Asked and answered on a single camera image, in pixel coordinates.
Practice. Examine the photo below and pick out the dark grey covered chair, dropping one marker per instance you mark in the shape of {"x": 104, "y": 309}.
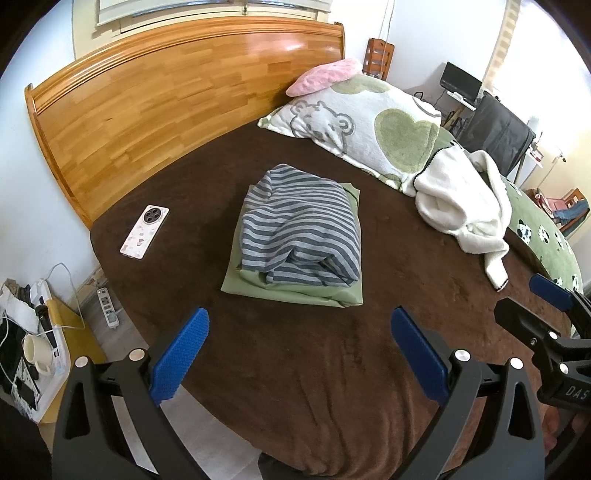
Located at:
{"x": 498, "y": 134}

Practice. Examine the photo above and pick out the brown fleece blanket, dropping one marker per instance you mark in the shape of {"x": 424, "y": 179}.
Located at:
{"x": 300, "y": 369}

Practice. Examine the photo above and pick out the white plastic tray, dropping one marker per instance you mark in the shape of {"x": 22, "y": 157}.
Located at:
{"x": 48, "y": 397}

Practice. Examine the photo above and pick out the white smartphone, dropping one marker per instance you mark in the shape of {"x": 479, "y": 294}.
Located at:
{"x": 143, "y": 233}

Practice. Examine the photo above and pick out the pink pillow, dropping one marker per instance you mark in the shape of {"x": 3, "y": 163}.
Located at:
{"x": 318, "y": 78}

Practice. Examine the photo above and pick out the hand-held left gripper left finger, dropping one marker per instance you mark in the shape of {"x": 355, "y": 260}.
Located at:
{"x": 180, "y": 355}

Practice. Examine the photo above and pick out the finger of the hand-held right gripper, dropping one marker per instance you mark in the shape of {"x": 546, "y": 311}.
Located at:
{"x": 521, "y": 323}
{"x": 551, "y": 290}

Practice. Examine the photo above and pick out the grey striped hoodie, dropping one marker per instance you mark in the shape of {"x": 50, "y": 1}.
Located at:
{"x": 300, "y": 221}

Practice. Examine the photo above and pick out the white power strip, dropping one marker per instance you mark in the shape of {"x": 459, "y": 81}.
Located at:
{"x": 107, "y": 307}

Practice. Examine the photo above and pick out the black handheld device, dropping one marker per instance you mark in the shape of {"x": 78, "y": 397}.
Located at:
{"x": 41, "y": 316}

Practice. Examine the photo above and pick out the white fleece robe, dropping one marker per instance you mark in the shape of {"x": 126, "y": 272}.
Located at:
{"x": 452, "y": 203}

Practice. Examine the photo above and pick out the window with zebra blind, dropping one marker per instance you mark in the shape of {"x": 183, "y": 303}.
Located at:
{"x": 207, "y": 11}
{"x": 503, "y": 41}

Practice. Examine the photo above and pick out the wooden headboard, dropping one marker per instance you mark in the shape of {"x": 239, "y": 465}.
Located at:
{"x": 161, "y": 115}

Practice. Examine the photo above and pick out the green panda print blanket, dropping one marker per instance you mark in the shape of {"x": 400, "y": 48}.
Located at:
{"x": 535, "y": 221}

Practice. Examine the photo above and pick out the black monitor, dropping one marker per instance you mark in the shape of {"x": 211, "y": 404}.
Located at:
{"x": 459, "y": 81}

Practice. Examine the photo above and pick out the cream mug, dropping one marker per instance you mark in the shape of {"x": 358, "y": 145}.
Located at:
{"x": 34, "y": 353}

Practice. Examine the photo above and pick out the person's right hand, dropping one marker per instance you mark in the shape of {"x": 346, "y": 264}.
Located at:
{"x": 550, "y": 431}

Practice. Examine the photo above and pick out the yellow box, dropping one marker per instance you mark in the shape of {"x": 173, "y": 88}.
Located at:
{"x": 78, "y": 341}

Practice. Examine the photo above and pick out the wooden slatted chair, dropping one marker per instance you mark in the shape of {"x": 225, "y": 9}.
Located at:
{"x": 378, "y": 57}

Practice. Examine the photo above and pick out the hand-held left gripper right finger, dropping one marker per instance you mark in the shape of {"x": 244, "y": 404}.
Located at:
{"x": 418, "y": 355}

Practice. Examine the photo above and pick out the folded green cloth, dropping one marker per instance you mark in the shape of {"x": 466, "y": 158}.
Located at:
{"x": 286, "y": 293}

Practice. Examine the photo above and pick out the bear print pillow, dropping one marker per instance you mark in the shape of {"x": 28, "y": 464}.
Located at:
{"x": 360, "y": 124}

